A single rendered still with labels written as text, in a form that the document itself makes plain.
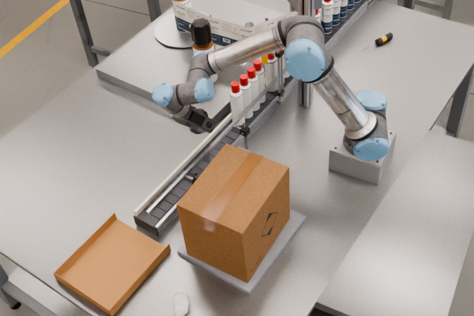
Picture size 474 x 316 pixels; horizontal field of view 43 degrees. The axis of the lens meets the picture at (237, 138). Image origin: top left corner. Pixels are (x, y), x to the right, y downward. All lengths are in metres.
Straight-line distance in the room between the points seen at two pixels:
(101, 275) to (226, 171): 0.56
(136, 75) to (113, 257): 0.94
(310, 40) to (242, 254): 0.67
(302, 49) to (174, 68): 1.11
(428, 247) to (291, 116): 0.80
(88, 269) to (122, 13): 3.04
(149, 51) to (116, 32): 1.81
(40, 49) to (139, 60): 1.94
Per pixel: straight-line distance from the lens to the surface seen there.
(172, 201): 2.22
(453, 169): 2.42
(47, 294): 2.94
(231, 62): 2.01
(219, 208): 1.87
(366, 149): 2.04
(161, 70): 2.79
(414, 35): 3.04
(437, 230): 2.22
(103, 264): 2.17
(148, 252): 2.16
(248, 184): 1.92
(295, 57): 1.79
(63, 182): 2.47
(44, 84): 4.38
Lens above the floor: 2.57
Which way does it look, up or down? 45 degrees down
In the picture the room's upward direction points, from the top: 6 degrees counter-clockwise
